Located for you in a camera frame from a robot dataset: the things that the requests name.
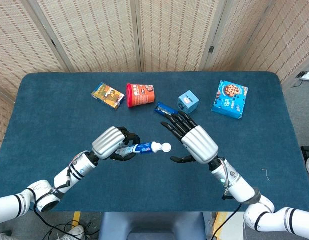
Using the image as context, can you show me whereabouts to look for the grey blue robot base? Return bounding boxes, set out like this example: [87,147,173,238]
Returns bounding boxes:
[98,211,208,240]

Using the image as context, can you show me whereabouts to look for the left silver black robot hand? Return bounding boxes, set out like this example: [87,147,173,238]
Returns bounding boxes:
[91,126,142,162]

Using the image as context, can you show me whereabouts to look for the yellow floor tape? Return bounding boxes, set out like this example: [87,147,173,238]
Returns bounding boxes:
[70,211,82,227]

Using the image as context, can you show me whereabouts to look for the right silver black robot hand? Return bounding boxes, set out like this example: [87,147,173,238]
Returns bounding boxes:
[161,111,220,165]

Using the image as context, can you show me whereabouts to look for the blue felt table cover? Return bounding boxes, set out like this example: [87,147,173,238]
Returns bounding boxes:
[0,71,309,213]

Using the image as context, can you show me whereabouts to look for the white grey sneaker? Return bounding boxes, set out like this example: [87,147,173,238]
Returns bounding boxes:
[61,224,86,240]

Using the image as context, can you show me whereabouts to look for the yellow white cardboard box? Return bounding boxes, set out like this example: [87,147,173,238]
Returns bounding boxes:
[211,211,248,240]

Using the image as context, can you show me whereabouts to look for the black box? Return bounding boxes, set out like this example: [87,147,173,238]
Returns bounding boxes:
[300,145,309,163]

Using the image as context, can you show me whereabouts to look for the light blue cube box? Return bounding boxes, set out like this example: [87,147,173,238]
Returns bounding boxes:
[177,90,200,115]

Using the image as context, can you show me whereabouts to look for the red instant noodle cup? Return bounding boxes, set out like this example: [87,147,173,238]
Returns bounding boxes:
[126,83,156,109]

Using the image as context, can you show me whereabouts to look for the black floor cables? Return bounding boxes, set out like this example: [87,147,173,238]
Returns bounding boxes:
[33,207,100,240]

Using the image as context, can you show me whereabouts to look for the blue cookie box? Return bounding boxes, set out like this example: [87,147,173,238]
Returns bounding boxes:
[210,79,249,120]

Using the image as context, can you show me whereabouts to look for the woven bamboo folding screen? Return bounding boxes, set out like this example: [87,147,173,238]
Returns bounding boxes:
[0,0,309,153]

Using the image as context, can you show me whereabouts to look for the white power strip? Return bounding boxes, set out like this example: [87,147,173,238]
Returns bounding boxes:
[295,71,309,83]

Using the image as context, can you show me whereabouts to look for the dark blue snack packet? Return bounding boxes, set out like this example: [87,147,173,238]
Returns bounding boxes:
[155,101,180,116]

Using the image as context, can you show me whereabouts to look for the yellow brown snack box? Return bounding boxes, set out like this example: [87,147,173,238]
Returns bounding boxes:
[91,82,126,111]

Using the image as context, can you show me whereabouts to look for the blue white toothpaste tube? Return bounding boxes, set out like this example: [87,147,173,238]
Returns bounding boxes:
[115,141,173,156]

